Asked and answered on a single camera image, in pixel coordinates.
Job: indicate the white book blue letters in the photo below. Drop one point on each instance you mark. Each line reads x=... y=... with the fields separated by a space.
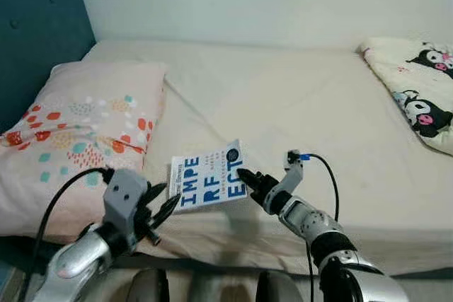
x=205 y=182

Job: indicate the pink patterned pillow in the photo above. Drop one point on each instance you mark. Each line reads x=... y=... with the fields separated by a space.
x=78 y=125

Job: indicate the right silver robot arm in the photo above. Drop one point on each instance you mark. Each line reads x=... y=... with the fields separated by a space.
x=311 y=221

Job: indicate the cream mattress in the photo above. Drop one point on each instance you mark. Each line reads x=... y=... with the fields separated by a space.
x=297 y=104

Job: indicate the right robot leg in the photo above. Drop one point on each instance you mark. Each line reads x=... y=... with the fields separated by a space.
x=279 y=289

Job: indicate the blue upholstered bed base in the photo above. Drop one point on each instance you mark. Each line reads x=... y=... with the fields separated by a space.
x=14 y=252

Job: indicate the cream cartoon print blanket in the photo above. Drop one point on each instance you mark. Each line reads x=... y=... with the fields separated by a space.
x=403 y=76

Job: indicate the blue upholstered headboard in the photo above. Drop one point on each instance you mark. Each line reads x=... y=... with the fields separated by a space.
x=42 y=40

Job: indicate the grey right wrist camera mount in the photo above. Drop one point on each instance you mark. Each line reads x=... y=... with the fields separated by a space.
x=294 y=175

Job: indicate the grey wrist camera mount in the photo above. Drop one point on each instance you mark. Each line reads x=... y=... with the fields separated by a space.
x=126 y=192
x=294 y=175

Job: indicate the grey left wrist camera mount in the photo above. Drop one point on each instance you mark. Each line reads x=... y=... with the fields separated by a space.
x=126 y=192

